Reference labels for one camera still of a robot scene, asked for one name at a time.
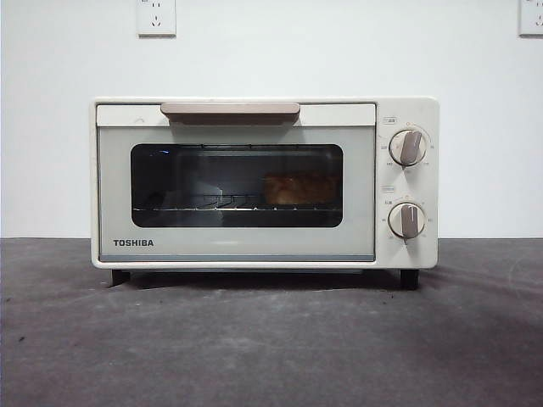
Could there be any golden brown bread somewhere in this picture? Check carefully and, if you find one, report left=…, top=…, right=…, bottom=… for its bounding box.
left=262, top=170, right=341, bottom=205

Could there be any white wall socket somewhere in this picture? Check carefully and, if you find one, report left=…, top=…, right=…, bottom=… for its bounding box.
left=136, top=0, right=177, bottom=37
left=518, top=0, right=543, bottom=38

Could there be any cream Toshiba toaster oven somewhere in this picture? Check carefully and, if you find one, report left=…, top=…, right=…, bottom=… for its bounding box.
left=87, top=95, right=441, bottom=291

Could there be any metal wire oven rack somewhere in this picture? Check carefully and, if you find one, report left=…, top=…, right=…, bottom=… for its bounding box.
left=132, top=192, right=343, bottom=213

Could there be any cream taupe oven knob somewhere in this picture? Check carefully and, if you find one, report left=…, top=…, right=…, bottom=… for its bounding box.
left=388, top=201, right=428, bottom=244
left=389, top=129, right=428, bottom=167

